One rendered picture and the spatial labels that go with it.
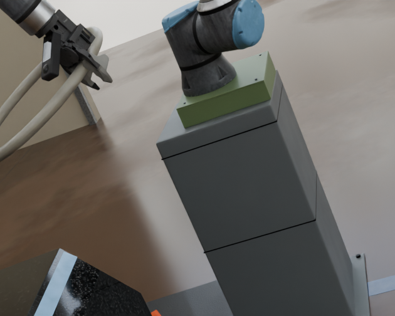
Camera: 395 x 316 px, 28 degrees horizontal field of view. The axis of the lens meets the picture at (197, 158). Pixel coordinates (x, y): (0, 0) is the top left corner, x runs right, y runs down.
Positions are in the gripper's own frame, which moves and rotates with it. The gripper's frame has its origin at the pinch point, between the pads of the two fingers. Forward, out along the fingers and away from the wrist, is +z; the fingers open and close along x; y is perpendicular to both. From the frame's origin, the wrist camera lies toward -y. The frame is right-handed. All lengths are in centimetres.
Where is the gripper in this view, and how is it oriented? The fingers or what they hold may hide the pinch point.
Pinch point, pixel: (100, 84)
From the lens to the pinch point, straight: 199.7
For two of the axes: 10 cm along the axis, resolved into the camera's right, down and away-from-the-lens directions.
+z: 6.8, 6.3, 3.9
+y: 3.7, -7.4, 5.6
